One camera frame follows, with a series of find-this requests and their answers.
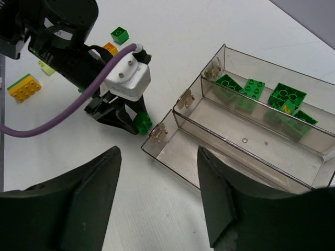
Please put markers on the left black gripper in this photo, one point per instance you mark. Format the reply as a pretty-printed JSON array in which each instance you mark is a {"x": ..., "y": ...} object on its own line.
[{"x": 119, "y": 113}]

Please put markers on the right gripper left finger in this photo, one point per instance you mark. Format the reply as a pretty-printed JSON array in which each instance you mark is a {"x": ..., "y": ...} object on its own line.
[{"x": 68, "y": 212}]

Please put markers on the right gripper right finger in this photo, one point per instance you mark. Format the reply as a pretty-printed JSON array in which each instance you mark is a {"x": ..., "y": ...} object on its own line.
[{"x": 243, "y": 214}]

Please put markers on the green lego tall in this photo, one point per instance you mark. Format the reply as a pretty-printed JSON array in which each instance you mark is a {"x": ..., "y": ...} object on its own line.
[{"x": 228, "y": 87}]

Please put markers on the green lego upside-down rectangular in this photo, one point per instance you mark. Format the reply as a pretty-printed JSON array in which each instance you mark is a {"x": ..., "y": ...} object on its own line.
[{"x": 283, "y": 92}]

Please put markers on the green 2x4 lego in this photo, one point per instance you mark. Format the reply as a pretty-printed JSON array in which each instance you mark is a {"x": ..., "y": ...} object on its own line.
[{"x": 253, "y": 89}]

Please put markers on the orange lego brick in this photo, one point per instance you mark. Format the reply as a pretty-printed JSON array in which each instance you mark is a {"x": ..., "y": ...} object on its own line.
[{"x": 111, "y": 48}]

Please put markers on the green lego square upside-down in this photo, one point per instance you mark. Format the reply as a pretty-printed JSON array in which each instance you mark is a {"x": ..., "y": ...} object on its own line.
[{"x": 120, "y": 35}]

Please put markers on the light green 2x3 lego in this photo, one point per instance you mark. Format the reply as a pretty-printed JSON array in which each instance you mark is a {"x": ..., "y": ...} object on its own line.
[{"x": 46, "y": 68}]

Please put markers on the yellow green stacked lego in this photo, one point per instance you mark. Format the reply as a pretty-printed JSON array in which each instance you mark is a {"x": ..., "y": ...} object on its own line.
[{"x": 24, "y": 88}]

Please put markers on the clear three-compartment container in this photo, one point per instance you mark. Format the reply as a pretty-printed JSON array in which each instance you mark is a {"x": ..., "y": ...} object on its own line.
[{"x": 249, "y": 135}]

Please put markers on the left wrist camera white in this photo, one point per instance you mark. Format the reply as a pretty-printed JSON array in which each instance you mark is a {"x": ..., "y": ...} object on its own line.
[{"x": 129, "y": 79}]

